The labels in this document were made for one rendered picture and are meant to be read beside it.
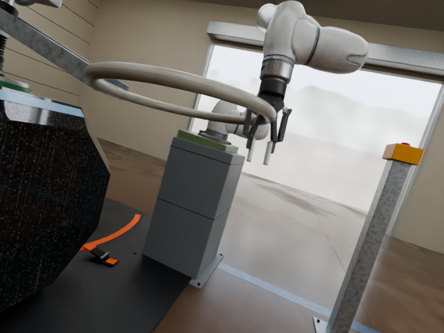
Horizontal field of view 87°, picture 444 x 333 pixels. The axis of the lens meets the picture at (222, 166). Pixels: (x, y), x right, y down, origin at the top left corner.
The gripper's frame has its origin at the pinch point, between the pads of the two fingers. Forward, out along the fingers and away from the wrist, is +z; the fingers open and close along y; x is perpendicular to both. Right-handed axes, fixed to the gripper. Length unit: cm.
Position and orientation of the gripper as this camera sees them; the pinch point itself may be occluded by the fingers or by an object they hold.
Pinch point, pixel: (259, 152)
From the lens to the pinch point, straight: 68.5
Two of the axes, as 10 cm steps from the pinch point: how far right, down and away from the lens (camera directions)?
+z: -2.0, 9.8, 0.7
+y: -9.7, -1.9, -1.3
